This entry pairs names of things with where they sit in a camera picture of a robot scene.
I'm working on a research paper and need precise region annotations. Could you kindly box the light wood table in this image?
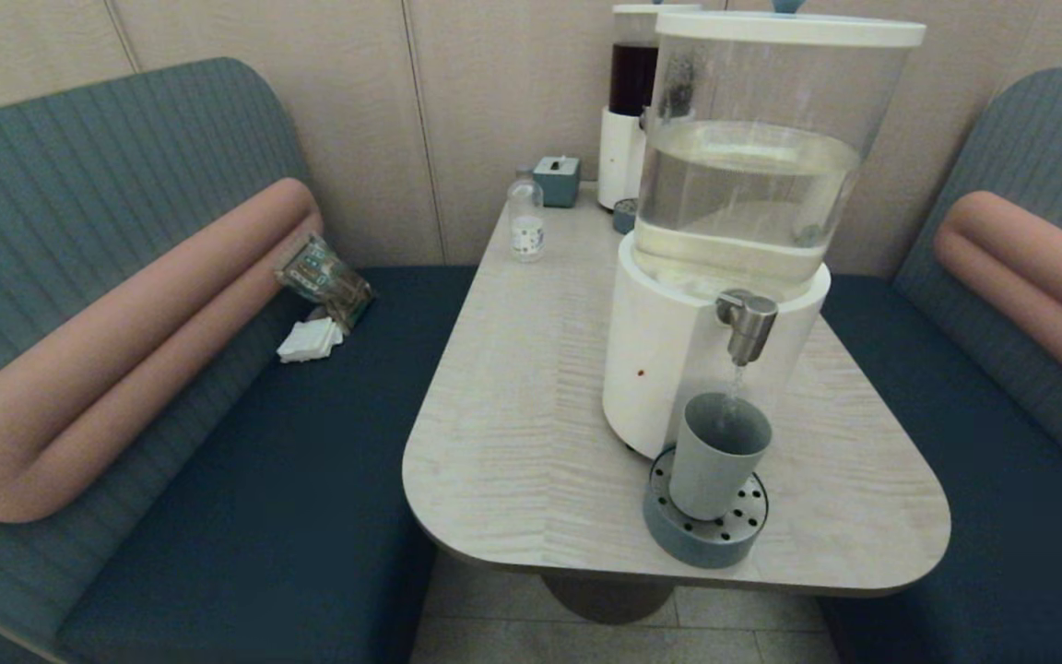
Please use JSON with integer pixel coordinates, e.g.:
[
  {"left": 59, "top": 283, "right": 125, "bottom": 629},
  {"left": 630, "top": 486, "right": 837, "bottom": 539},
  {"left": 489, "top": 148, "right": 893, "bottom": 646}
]
[{"left": 402, "top": 181, "right": 952, "bottom": 626}]

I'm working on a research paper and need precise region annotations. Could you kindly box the dark drink dispenser white base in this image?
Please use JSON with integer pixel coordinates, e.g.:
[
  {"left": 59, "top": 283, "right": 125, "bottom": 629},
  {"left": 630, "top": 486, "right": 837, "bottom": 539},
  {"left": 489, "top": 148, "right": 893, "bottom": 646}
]
[{"left": 596, "top": 3, "right": 703, "bottom": 212}]

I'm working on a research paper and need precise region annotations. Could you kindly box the small clear plastic bottle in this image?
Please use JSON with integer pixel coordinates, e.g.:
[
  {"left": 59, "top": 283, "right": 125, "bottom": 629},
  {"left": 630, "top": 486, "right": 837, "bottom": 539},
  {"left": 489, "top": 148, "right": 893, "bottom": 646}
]
[{"left": 507, "top": 167, "right": 546, "bottom": 264}]

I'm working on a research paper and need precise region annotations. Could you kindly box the grey-blue plastic cup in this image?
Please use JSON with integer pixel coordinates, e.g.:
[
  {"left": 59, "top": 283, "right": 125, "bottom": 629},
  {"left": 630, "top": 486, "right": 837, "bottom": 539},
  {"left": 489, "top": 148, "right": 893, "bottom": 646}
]
[{"left": 667, "top": 392, "right": 773, "bottom": 522}]

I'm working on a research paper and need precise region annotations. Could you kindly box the clear water dispenser white base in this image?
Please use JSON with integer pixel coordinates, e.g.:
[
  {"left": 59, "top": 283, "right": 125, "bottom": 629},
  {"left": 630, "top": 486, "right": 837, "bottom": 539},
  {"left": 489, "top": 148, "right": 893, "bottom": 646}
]
[{"left": 601, "top": 11, "right": 927, "bottom": 461}]

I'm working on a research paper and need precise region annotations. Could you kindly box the pink bolster cushion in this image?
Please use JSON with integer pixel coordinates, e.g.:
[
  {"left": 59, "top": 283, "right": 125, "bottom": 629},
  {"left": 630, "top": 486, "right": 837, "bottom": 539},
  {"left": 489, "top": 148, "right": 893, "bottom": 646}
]
[
  {"left": 0, "top": 177, "right": 325, "bottom": 525},
  {"left": 933, "top": 190, "right": 1062, "bottom": 413}
]

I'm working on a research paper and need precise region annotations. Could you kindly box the white dispenser lid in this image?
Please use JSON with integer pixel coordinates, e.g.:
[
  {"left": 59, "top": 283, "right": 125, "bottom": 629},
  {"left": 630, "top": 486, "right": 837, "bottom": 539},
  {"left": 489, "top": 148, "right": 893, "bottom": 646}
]
[{"left": 655, "top": 9, "right": 927, "bottom": 49}]

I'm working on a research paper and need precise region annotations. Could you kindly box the metal dispenser tap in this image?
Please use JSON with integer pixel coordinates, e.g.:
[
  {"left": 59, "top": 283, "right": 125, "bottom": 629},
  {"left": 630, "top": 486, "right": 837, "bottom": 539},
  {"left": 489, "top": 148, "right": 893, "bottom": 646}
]
[{"left": 715, "top": 289, "right": 779, "bottom": 367}]

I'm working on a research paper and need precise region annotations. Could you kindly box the teal upholstered booth sofa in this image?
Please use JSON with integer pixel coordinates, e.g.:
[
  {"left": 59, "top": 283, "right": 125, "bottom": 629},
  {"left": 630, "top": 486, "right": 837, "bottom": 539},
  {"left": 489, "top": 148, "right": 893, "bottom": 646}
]
[
  {"left": 815, "top": 66, "right": 1062, "bottom": 664},
  {"left": 0, "top": 57, "right": 478, "bottom": 664}
]

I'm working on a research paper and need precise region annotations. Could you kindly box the teal tissue box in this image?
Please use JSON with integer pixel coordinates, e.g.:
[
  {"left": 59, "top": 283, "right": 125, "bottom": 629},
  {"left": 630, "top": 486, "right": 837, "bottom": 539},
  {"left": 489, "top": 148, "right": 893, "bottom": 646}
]
[{"left": 533, "top": 155, "right": 582, "bottom": 208}]

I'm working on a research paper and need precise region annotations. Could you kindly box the white folded napkin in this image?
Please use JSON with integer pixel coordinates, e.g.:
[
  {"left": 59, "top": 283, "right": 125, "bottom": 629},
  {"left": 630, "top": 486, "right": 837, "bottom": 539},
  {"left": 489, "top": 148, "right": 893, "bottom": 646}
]
[{"left": 276, "top": 317, "right": 345, "bottom": 364}]

